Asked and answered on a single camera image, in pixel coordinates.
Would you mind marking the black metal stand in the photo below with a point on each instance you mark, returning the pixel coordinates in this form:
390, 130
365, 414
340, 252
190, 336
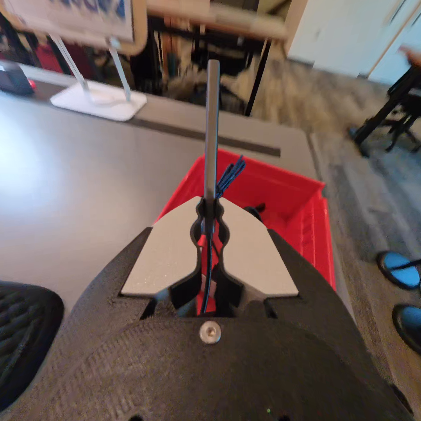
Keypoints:
388, 108

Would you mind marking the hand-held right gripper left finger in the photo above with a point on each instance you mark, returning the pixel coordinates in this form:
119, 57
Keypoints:
164, 250

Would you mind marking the wooden table black legs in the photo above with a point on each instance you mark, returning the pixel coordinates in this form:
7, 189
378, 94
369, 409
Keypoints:
236, 23

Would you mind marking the red plastic bin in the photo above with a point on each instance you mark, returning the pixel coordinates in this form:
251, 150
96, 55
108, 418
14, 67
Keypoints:
279, 194

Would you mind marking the black wrist rest pad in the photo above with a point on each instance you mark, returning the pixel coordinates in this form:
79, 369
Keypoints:
23, 329

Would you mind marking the blue black shoe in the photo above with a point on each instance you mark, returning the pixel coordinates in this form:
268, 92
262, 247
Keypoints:
409, 325
399, 269

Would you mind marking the slim grey usb hub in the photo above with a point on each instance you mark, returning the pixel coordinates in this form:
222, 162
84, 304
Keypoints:
212, 131

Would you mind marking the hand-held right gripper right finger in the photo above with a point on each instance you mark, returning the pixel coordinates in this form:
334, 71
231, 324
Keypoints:
256, 256

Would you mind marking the instruction sign board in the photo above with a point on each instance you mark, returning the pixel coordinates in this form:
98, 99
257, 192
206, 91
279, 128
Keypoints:
82, 19

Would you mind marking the black box device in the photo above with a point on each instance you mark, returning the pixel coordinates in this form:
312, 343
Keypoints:
14, 79

